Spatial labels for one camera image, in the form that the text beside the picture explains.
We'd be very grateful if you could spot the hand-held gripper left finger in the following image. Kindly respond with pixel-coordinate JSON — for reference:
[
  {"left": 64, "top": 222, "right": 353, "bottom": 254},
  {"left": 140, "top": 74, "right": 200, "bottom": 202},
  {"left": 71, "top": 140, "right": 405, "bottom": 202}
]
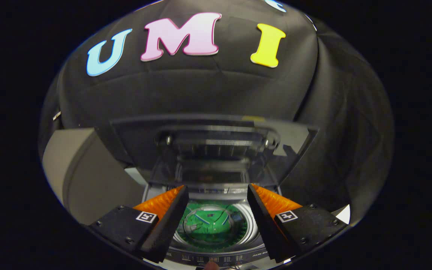
[{"left": 88, "top": 184, "right": 189, "bottom": 264}]

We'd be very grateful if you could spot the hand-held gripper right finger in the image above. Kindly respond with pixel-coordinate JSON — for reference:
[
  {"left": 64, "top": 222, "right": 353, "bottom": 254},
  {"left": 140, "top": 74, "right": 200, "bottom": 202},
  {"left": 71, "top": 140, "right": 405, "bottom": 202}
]
[{"left": 247, "top": 183, "right": 348, "bottom": 264}]

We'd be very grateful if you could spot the green polo shirt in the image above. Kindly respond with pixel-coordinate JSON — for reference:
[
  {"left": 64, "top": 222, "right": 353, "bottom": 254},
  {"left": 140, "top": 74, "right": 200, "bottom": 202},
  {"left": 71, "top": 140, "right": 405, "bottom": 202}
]
[{"left": 178, "top": 204, "right": 248, "bottom": 245}]

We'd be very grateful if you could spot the dark washing machine lid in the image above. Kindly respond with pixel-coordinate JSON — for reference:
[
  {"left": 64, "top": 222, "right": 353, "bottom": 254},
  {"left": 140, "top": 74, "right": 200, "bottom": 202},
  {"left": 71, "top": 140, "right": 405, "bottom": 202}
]
[{"left": 94, "top": 114, "right": 319, "bottom": 189}]

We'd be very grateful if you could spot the black backdrop cloth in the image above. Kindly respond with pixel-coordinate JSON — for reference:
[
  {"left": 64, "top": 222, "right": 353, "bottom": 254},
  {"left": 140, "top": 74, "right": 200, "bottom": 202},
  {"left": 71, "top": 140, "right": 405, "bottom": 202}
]
[{"left": 38, "top": 0, "right": 395, "bottom": 225}]

